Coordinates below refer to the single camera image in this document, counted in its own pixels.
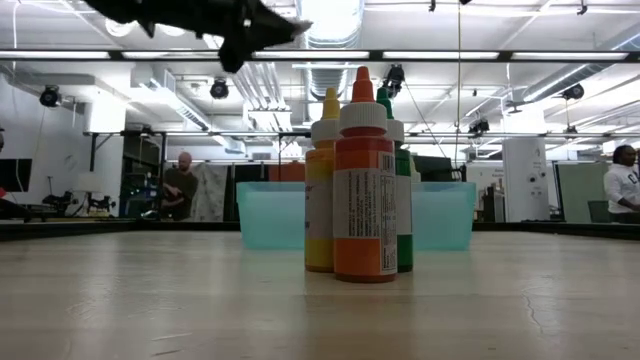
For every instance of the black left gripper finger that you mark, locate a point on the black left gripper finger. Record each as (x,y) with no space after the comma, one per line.
(260,14)
(240,47)

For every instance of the large orange food coloring bottle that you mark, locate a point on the large orange food coloring bottle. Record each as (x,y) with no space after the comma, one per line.
(365,150)

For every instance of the large yellow food coloring bottle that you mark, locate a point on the large yellow food coloring bottle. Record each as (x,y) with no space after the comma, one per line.
(320,210)

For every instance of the large green food coloring bottle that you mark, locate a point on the large green food coloring bottle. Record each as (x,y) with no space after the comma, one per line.
(405,250)

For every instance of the black ceiling spotlight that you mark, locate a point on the black ceiling spotlight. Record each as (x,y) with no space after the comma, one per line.
(50,96)
(479,126)
(572,91)
(394,77)
(219,89)

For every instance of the black-framed LED light bar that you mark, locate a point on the black-framed LED light bar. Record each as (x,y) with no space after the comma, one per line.
(376,55)

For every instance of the orange panel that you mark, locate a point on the orange panel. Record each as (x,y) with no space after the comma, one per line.
(286,172)

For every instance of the grey patterned curtain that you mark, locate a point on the grey patterned curtain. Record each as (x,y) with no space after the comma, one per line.
(207,192)

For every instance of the person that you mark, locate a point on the person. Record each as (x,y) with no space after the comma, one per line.
(622,187)
(180,190)

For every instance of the black metal rack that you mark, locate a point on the black metal rack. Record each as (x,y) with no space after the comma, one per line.
(135,165)

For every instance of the translucent teal plastic tray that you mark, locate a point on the translucent teal plastic tray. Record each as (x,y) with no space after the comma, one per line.
(270,215)

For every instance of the dark monitor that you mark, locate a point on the dark monitor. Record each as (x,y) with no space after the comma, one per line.
(432,167)

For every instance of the white round column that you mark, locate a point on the white round column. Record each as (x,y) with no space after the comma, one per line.
(525,180)

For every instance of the green partition panel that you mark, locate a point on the green partition panel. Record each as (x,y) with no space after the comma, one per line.
(575,192)

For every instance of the dark office chair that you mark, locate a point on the dark office chair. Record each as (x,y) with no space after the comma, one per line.
(598,211)

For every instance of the black aluminium rig frame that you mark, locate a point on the black aluminium rig frame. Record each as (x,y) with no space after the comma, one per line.
(100,227)

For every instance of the black wall monitor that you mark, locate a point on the black wall monitor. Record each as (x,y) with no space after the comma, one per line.
(15,175)

